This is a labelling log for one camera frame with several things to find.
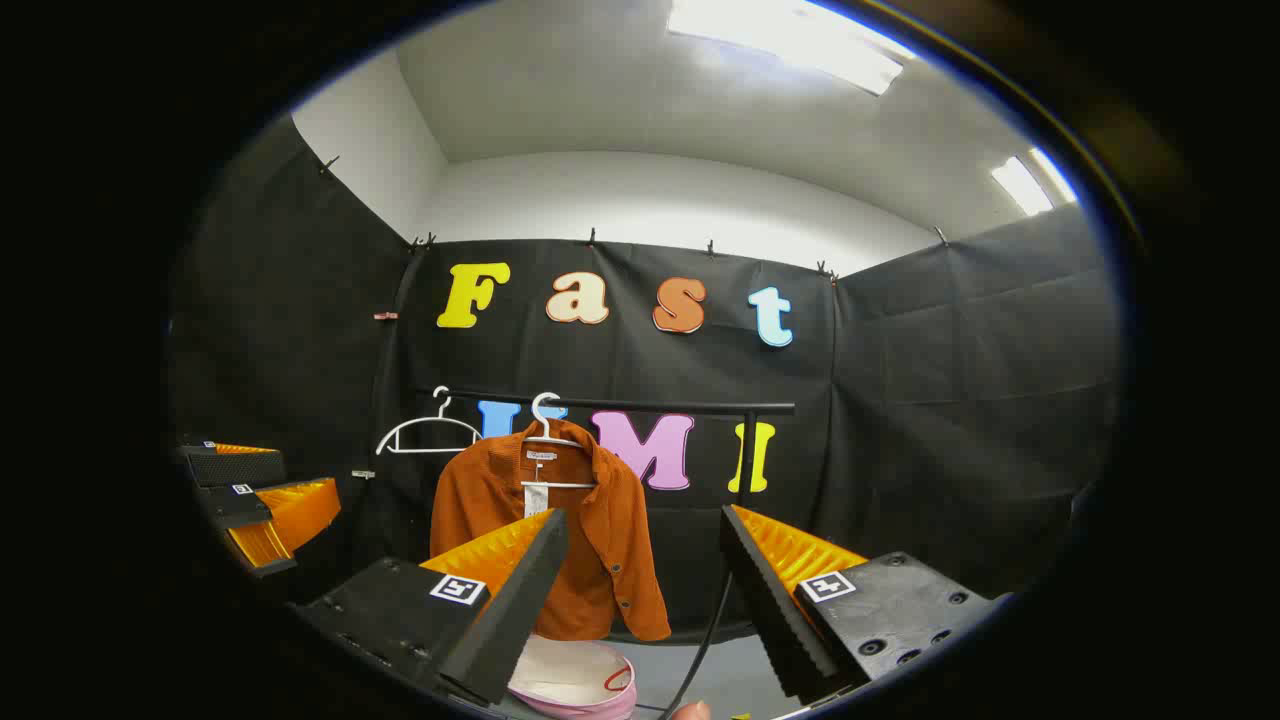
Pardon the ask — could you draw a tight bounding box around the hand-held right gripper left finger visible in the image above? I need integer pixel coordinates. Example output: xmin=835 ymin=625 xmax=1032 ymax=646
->
xmin=293 ymin=507 xmax=571 ymax=707

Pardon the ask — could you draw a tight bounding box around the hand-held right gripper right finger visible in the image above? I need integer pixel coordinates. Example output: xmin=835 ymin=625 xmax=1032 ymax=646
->
xmin=720 ymin=503 xmax=1003 ymax=704

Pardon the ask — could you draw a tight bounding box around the pink white laundry hamper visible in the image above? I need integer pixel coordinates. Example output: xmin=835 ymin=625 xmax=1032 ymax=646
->
xmin=505 ymin=633 xmax=638 ymax=720

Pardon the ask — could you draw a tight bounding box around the orange corduroy jacket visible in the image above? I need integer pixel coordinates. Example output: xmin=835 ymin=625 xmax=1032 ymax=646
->
xmin=430 ymin=420 xmax=673 ymax=643

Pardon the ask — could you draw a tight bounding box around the white plastic clothes hanger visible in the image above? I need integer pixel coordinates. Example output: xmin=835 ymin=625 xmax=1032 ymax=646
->
xmin=520 ymin=392 xmax=598 ymax=491
xmin=376 ymin=386 xmax=484 ymax=456

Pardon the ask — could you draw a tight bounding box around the black metal clothes rack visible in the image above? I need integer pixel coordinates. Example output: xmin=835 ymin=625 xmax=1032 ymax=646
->
xmin=415 ymin=385 xmax=798 ymax=719

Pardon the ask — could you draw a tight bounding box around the black backdrop cloth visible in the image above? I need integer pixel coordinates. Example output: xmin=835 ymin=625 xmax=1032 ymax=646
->
xmin=168 ymin=115 xmax=1126 ymax=641

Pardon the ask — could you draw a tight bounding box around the small ceiling light panel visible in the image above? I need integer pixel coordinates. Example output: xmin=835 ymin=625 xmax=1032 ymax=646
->
xmin=990 ymin=148 xmax=1079 ymax=216

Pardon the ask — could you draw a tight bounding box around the large ceiling light panel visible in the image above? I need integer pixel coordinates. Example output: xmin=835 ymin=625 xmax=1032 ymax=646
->
xmin=668 ymin=0 xmax=916 ymax=96

